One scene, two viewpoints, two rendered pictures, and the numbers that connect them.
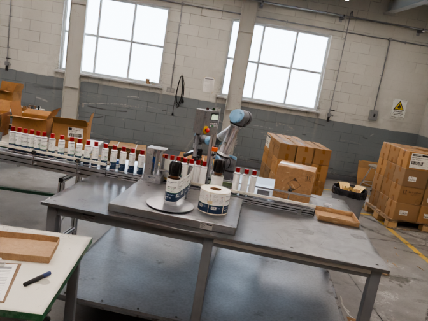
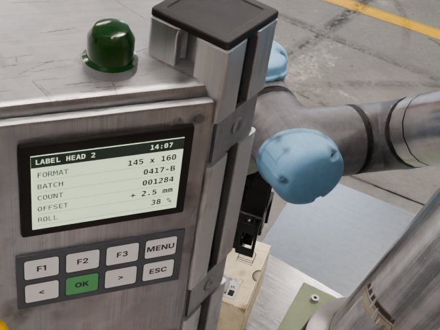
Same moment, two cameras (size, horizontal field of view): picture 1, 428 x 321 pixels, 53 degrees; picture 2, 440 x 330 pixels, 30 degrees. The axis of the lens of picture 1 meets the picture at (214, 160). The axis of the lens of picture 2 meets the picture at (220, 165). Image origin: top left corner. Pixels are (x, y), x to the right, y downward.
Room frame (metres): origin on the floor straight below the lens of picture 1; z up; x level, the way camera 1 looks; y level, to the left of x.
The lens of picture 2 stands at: (3.09, -0.11, 1.69)
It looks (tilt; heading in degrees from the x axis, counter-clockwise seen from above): 39 degrees down; 23
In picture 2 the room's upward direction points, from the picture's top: 9 degrees clockwise
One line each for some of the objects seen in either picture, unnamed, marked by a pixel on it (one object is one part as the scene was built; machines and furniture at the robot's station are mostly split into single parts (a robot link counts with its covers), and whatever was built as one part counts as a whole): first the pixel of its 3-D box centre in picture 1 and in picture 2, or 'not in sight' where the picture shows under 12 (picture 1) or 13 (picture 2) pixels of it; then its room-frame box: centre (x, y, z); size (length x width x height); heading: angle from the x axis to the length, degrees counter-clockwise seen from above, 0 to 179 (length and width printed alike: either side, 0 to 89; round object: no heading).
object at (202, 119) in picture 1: (206, 121); (29, 196); (3.35, 0.11, 1.38); 0.17 x 0.10 x 0.19; 140
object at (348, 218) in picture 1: (335, 216); not in sight; (3.16, -0.99, 0.85); 0.30 x 0.26 x 0.04; 85
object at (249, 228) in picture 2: (196, 155); (233, 198); (3.79, 0.16, 1.02); 0.09 x 0.08 x 0.12; 101
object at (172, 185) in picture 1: (173, 182); not in sight; (2.67, 0.23, 1.04); 0.09 x 0.09 x 0.29
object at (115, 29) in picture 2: not in sight; (110, 45); (3.36, 0.07, 1.49); 0.03 x 0.03 x 0.02
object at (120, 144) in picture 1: (126, 154); not in sight; (7.25, 1.51, 0.16); 0.65 x 0.54 x 0.32; 98
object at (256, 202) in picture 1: (208, 191); not in sight; (3.25, 0.00, 0.85); 1.65 x 0.11 x 0.05; 85
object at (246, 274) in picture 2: not in sight; (198, 275); (3.78, 0.19, 0.87); 0.16 x 0.12 x 0.07; 101
